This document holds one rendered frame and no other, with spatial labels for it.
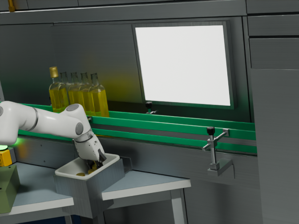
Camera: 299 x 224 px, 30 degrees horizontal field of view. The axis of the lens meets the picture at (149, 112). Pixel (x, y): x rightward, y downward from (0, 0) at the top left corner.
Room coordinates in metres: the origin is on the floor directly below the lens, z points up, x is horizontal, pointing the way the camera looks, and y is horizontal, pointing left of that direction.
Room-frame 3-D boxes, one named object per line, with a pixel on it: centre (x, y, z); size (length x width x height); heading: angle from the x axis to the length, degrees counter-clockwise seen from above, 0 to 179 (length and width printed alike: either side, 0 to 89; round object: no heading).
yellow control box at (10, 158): (2.38, 0.68, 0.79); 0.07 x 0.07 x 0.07; 53
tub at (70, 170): (2.03, 0.27, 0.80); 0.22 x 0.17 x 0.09; 143
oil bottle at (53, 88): (2.41, 0.39, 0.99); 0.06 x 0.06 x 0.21; 53
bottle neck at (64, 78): (2.37, 0.35, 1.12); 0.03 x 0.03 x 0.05
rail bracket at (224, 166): (1.79, -0.21, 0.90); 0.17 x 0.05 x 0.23; 143
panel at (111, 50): (2.30, 0.03, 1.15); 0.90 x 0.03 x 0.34; 53
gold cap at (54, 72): (2.41, 0.39, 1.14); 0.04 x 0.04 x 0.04
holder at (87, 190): (2.05, 0.25, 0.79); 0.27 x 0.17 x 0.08; 143
